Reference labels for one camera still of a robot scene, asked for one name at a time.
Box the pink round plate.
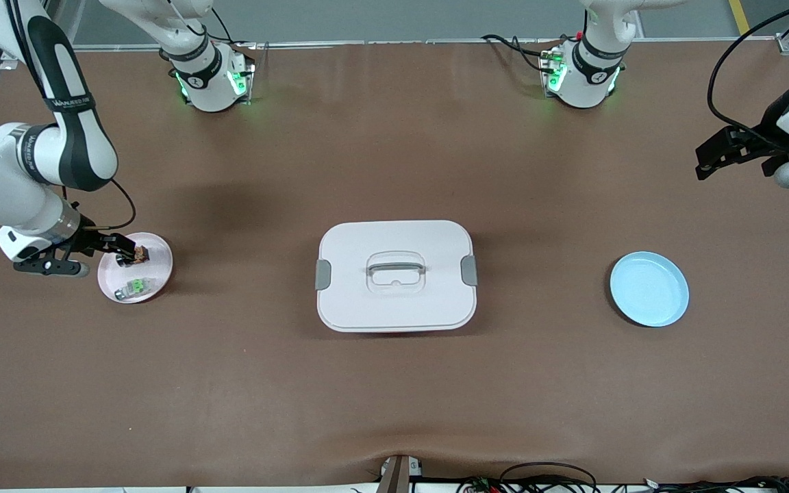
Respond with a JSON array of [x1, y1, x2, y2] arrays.
[[97, 232, 174, 304]]

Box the light blue round plate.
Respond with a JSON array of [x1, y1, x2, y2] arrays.
[[609, 251, 690, 328]]

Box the white lidded storage box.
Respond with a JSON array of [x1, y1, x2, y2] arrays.
[[314, 220, 478, 333]]

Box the brown table mat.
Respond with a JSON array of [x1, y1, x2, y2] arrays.
[[0, 42, 789, 488]]

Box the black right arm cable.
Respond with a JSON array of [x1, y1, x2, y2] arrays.
[[4, 0, 137, 231]]

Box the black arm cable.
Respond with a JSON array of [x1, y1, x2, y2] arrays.
[[4, 0, 137, 231], [707, 0, 789, 148]]

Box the green switch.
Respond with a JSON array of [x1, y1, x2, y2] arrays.
[[114, 276, 156, 301]]

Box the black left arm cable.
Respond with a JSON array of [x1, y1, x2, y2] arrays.
[[707, 0, 789, 148]]

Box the black base cable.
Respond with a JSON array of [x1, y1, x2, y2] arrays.
[[481, 33, 553, 73]]

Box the tangled cable bundle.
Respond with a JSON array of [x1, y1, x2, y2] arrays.
[[455, 462, 789, 493]]

